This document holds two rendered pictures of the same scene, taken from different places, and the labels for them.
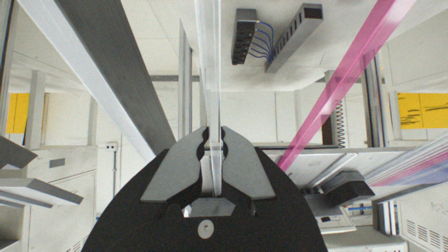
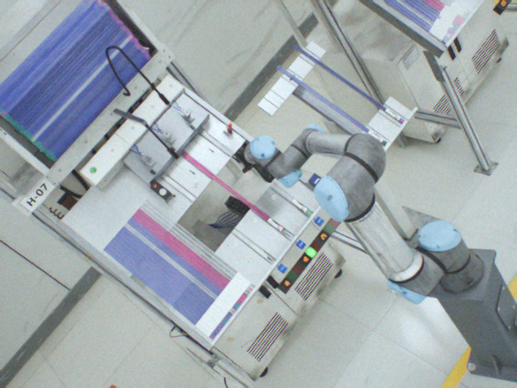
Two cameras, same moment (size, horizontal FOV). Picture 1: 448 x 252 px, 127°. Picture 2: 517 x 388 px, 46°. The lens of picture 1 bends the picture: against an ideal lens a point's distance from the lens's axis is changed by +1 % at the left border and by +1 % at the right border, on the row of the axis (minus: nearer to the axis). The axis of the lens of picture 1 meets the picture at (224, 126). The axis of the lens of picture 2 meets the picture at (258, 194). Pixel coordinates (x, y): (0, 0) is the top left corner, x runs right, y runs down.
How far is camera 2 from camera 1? 2.17 m
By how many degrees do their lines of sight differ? 38
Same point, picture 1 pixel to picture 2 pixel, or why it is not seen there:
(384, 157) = (177, 213)
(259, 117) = not seen: hidden behind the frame
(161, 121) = not seen: hidden behind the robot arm
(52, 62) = (339, 62)
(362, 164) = (176, 205)
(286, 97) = (18, 292)
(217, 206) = (199, 127)
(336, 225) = (107, 174)
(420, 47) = not seen: outside the picture
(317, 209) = (160, 172)
